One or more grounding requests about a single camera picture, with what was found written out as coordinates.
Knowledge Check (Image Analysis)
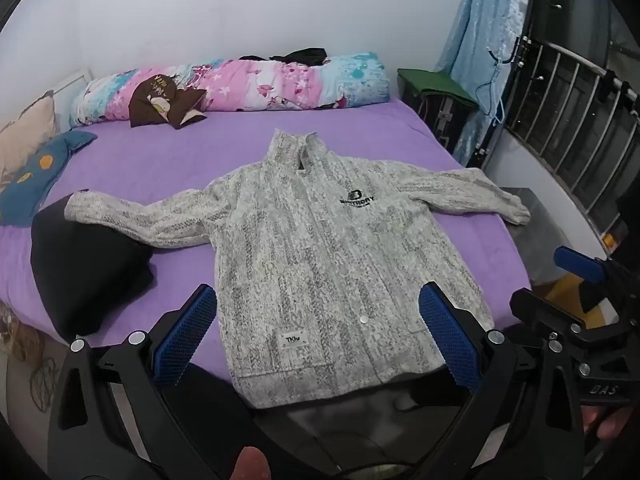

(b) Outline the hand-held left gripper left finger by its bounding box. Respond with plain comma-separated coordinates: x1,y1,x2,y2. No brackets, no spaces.
47,282,219,480

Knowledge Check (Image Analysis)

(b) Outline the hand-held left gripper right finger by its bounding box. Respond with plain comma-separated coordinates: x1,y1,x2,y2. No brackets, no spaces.
417,281,588,480

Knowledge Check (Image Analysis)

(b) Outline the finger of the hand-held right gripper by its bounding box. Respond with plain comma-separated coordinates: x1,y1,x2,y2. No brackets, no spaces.
509,287,591,333
553,246,613,286

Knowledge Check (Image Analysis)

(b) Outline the black cloth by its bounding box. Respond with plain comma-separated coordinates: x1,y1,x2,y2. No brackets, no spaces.
30,195,157,341

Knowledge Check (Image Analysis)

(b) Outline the grey knit jacket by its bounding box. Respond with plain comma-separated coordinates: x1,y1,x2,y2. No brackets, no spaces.
64,130,532,410

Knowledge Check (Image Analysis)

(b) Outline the person's right hand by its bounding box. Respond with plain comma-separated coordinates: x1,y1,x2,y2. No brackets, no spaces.
582,402,640,441

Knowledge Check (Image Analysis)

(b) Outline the person's left hand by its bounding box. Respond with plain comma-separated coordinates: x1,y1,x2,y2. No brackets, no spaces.
235,447,273,480

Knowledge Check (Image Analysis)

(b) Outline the metal window railing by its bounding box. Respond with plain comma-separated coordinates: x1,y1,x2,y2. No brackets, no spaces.
480,35,640,251

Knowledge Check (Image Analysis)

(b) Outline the purple bed sheet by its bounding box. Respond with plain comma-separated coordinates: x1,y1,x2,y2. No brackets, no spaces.
0,97,533,391

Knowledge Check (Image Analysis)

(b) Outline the black storage box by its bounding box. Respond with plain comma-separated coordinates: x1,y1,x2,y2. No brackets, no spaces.
402,85,471,158

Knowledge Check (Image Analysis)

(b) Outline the blue plush pillow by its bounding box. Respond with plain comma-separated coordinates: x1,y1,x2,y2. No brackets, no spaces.
0,131,98,226

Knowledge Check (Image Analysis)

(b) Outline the brown printed cloth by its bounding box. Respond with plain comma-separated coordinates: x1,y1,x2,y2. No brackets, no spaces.
128,75,208,131

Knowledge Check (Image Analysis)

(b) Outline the green cloth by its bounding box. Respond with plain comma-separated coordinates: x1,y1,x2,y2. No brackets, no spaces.
397,67,480,108

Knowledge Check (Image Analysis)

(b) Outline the light blue curtain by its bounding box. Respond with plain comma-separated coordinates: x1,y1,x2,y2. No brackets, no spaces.
435,0,533,168

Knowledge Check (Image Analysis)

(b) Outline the beige pillow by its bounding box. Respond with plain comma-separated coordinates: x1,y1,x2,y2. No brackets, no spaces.
0,91,57,181

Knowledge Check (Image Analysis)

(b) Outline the rolled floral quilt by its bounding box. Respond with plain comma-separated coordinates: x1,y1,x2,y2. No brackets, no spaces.
65,51,392,128

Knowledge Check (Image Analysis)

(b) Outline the black garment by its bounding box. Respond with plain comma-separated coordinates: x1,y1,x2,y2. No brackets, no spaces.
239,47,328,67

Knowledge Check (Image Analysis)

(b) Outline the white headboard frame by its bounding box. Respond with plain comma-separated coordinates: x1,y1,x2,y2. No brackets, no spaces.
50,67,93,106

